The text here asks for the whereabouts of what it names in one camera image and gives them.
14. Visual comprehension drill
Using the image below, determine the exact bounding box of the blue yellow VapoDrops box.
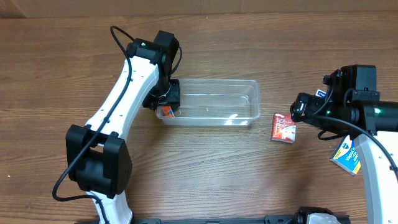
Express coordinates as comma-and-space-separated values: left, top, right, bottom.
330, 136, 361, 175

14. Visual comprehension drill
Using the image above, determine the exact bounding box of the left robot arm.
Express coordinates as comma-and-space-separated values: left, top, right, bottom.
52, 30, 182, 223

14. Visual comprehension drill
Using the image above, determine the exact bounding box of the orange tube white cap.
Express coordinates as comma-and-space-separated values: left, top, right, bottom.
161, 106, 175, 118

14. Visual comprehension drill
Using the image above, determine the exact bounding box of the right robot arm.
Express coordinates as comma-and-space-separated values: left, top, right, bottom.
290, 65, 397, 223

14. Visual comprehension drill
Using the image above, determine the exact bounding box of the red medicine box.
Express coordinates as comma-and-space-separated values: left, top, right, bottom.
271, 113, 297, 143

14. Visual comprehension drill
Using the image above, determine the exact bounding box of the clear plastic container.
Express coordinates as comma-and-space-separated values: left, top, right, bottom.
155, 79, 261, 126

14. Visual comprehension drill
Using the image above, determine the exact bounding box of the white Hansaplast plaster box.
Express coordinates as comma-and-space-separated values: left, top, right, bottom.
315, 90, 327, 98

